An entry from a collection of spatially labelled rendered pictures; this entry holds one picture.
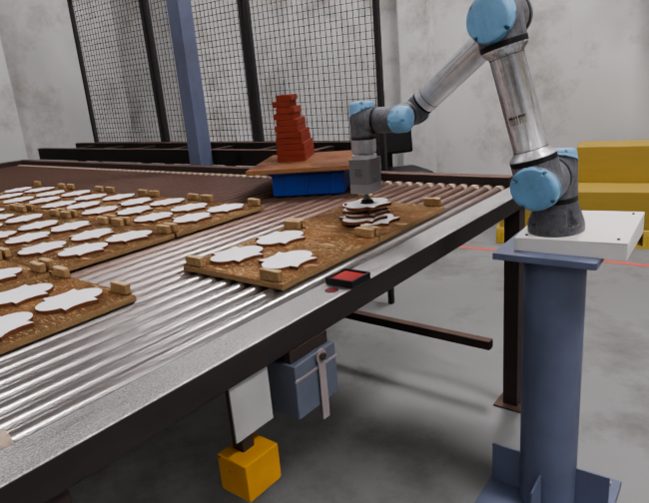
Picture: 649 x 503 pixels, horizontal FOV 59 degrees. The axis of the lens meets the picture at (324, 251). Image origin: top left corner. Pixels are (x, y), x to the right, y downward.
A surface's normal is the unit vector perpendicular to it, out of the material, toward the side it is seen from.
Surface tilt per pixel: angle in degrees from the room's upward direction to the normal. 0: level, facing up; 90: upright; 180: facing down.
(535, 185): 101
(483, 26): 86
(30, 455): 0
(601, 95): 90
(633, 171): 90
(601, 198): 90
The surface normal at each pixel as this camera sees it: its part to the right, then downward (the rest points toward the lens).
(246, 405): 0.79, 0.11
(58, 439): -0.08, -0.95
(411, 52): -0.57, 0.28
